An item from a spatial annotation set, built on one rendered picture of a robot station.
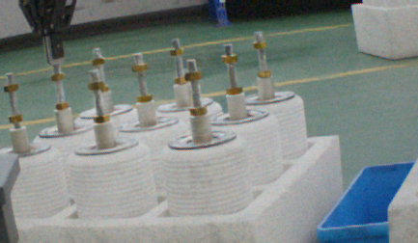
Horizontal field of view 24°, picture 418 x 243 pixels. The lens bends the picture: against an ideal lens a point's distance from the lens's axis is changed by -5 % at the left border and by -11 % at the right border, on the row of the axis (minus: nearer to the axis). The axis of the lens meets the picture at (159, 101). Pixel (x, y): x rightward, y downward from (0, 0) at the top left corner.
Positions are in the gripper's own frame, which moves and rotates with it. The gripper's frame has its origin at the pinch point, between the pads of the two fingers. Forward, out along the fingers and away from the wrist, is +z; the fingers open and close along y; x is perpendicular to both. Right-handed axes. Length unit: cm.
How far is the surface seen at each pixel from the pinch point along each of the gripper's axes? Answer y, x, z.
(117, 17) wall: -414, 286, 28
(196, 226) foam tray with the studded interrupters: 31.2, -4.6, 18.3
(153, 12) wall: -401, 304, 28
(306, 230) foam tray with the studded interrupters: 27.5, 14.8, 25.6
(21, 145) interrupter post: 6.8, -10.7, 9.7
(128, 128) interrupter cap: 10.0, 3.0, 10.5
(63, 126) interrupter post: 0.7, -0.8, 10.0
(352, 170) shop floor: -17, 70, 36
